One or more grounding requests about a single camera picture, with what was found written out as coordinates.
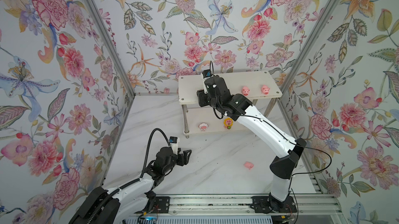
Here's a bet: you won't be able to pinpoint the pink pig toy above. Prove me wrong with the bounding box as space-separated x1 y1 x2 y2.
242 86 250 96
244 162 254 170
261 85 270 95

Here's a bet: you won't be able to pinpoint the yellow red flower toy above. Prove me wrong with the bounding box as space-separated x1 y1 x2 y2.
223 118 234 130

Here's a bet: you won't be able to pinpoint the white pink doll toy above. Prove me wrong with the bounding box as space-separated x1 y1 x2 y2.
198 123 208 132

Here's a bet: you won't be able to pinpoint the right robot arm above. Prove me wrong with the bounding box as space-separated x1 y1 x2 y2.
197 71 306 204

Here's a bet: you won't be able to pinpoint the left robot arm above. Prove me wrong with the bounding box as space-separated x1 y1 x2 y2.
69 147 192 224

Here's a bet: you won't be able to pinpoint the white two-tier shelf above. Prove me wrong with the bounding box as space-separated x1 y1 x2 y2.
178 71 282 138

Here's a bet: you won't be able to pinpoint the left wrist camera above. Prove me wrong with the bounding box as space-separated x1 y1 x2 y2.
169 136 179 155

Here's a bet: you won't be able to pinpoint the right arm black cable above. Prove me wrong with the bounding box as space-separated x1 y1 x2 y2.
208 60 333 224

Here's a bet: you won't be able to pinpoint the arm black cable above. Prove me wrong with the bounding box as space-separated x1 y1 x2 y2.
84 128 171 224
208 60 333 224

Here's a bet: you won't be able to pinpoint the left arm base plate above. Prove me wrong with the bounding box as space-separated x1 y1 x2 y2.
145 197 170 214

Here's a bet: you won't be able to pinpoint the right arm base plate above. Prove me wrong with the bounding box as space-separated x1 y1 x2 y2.
250 195 298 214

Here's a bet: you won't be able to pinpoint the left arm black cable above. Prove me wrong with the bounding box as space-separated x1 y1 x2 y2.
84 128 171 224

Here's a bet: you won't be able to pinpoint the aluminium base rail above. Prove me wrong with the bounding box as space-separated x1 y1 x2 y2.
150 193 342 216

